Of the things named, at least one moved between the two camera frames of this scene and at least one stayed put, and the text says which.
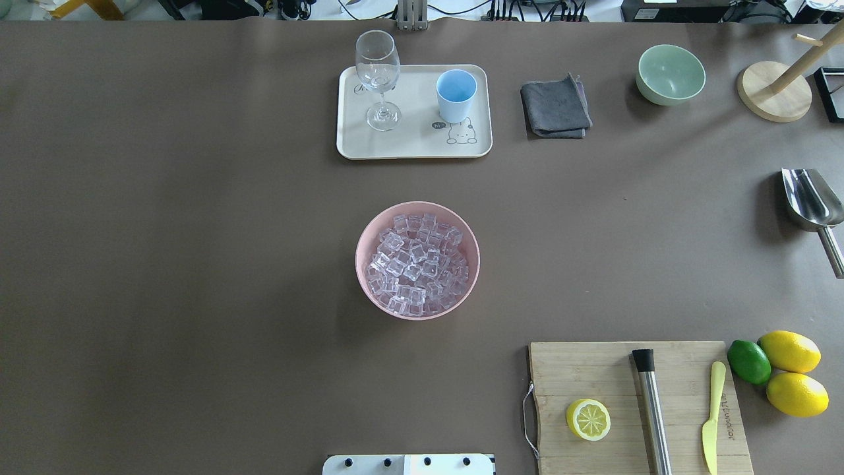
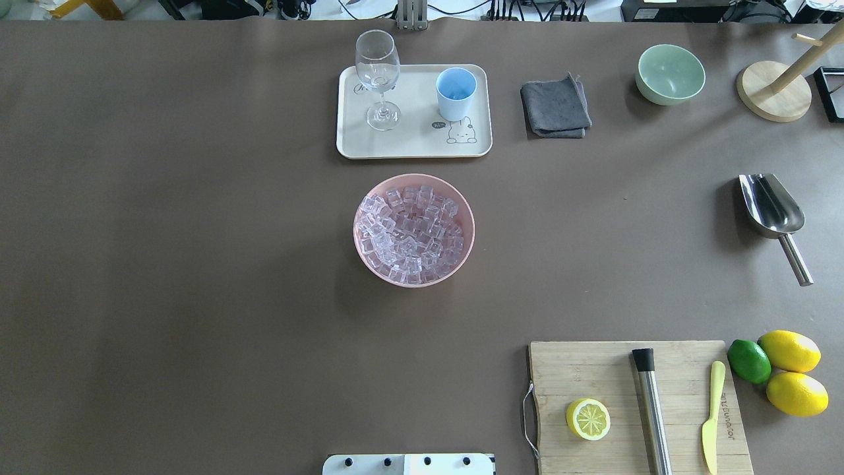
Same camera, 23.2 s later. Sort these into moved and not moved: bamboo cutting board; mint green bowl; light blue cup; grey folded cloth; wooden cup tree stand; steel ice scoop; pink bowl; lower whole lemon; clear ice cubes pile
Moved: pink bowl; clear ice cubes pile; steel ice scoop
Not moved: lower whole lemon; grey folded cloth; wooden cup tree stand; bamboo cutting board; light blue cup; mint green bowl
